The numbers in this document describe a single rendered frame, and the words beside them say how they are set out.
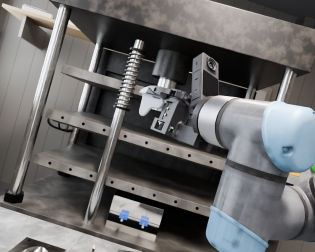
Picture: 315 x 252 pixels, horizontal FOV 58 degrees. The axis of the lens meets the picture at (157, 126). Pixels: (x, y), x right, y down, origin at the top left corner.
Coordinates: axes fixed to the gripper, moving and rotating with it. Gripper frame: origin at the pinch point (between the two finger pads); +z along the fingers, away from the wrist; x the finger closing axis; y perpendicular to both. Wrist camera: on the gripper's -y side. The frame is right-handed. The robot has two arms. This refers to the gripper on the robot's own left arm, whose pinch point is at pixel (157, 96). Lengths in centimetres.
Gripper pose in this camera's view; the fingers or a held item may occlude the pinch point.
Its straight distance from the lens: 61.3
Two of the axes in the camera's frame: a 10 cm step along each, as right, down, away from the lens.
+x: 7.8, 3.5, 5.2
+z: -4.9, -1.7, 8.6
